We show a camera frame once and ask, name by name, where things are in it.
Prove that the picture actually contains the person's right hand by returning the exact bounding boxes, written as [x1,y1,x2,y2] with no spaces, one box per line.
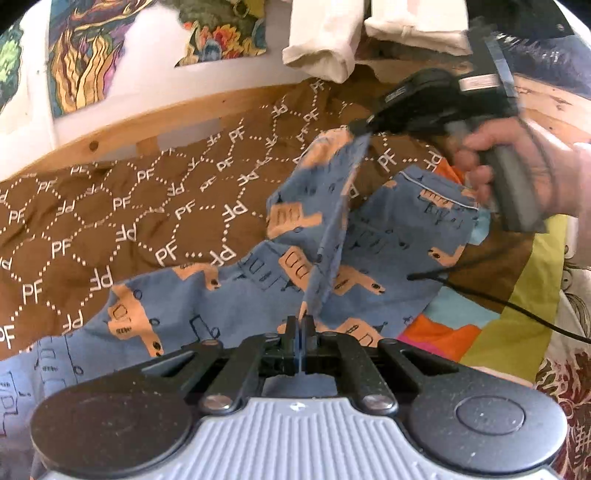
[450,117,580,219]

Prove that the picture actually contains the orange teal yellow bedsheet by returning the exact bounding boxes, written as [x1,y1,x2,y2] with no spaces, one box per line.
[397,161,570,386]

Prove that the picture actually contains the blue printed pants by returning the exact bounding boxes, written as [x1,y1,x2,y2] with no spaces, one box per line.
[0,127,483,480]

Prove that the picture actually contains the wooden frame rail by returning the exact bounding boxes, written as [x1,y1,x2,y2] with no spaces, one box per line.
[0,69,324,183]

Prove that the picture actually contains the white hanging garment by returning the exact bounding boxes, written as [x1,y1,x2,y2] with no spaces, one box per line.
[281,0,366,85]

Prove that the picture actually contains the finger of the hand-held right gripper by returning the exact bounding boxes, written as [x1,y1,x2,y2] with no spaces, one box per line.
[348,90,407,139]

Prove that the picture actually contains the white folded cloth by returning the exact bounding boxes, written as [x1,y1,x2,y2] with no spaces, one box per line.
[364,0,472,57]

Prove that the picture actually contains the dark cloth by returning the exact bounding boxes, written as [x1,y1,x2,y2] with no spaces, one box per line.
[466,0,591,80]

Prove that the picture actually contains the brown patterned blanket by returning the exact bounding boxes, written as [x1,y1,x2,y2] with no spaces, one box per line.
[0,65,527,365]

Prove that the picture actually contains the cartoon wall poster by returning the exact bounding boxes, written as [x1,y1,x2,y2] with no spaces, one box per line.
[0,23,25,114]

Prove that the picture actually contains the floral wall poster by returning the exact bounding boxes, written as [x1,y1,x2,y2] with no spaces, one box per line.
[174,0,269,68]

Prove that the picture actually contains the swirl pattern wall poster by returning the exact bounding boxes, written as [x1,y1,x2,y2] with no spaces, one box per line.
[47,0,145,118]

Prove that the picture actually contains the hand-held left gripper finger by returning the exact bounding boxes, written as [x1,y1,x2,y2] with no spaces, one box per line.
[134,316,301,415]
[302,316,459,415]

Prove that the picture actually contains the black cable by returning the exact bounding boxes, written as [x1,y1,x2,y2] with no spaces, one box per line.
[407,273,591,344]

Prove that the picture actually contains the wooden bed end board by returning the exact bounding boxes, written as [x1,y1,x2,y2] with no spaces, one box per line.
[508,71,591,145]

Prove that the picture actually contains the person's right forearm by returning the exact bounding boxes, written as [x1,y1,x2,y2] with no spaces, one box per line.
[556,142,591,219]

